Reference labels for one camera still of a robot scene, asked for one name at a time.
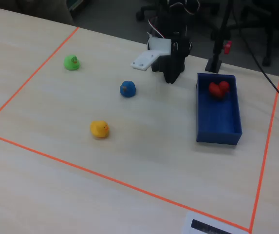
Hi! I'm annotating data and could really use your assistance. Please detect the white printed paper label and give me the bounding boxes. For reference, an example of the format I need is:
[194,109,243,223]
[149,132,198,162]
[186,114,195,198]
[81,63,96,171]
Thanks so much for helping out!
[181,210,250,234]

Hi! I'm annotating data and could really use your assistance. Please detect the black office chair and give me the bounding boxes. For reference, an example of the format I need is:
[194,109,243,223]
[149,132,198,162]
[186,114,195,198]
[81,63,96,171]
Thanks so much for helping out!
[236,0,279,68]

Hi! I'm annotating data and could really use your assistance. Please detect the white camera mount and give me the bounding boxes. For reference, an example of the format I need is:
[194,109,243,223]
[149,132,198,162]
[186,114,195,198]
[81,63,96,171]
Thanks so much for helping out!
[130,37,172,72]

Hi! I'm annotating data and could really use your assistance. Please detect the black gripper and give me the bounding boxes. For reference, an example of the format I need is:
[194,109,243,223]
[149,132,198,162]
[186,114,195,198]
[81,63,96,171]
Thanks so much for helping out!
[151,36,193,84]

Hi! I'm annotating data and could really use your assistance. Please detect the black camera stand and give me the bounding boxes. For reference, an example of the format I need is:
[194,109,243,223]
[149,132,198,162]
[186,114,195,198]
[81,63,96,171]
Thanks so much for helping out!
[205,0,235,73]

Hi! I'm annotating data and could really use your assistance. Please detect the blue plastic box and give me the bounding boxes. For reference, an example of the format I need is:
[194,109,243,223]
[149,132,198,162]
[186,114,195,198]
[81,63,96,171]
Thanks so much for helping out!
[196,72,243,146]

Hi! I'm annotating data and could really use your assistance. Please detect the yellow rubber duck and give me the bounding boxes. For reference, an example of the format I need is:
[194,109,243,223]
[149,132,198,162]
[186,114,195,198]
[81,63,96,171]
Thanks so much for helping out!
[90,120,110,139]

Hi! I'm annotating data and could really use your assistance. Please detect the orange tape strip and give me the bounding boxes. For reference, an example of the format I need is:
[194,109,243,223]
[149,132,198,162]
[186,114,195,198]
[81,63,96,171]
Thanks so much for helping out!
[0,27,80,130]
[249,77,279,234]
[0,131,251,232]

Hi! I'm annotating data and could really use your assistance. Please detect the red clamp knob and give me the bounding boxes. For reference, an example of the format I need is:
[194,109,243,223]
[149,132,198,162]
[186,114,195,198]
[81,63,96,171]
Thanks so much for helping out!
[223,40,233,55]

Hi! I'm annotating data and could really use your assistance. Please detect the black cable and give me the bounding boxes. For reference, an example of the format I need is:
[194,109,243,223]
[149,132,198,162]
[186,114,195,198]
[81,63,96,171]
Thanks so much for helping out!
[231,0,279,112]

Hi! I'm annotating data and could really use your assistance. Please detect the red rubber duck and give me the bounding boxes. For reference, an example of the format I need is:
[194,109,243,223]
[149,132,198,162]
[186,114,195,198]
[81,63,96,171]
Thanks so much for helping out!
[208,80,230,99]

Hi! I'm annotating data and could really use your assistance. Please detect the red white servo wire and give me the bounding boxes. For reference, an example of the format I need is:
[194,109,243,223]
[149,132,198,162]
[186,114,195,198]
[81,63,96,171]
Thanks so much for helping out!
[148,17,166,39]

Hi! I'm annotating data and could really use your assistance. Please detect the green rubber duck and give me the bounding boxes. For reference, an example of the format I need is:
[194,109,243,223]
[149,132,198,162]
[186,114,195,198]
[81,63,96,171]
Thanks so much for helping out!
[63,54,82,72]

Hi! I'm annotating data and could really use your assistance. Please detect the blue rubber duck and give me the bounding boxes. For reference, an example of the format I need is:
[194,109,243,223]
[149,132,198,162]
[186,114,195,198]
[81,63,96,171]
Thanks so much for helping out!
[119,80,137,98]

